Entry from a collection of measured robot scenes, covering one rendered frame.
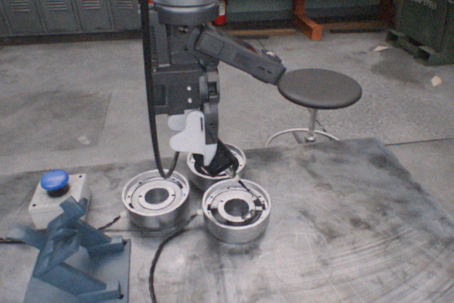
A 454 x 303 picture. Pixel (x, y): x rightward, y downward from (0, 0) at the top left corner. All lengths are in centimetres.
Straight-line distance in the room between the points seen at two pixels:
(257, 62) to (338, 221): 31
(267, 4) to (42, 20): 244
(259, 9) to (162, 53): 405
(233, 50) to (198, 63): 4
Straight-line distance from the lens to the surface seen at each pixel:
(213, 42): 39
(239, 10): 437
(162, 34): 39
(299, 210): 60
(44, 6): 392
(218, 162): 49
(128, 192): 59
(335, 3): 475
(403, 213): 65
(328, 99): 133
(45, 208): 59
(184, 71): 38
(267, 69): 41
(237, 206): 58
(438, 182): 213
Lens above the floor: 122
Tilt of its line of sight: 34 degrees down
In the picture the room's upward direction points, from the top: straight up
